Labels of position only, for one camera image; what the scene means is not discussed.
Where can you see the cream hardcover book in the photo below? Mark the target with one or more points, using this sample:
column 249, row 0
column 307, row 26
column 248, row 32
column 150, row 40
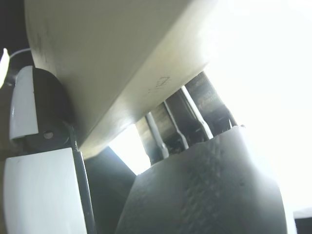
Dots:
column 97, row 61

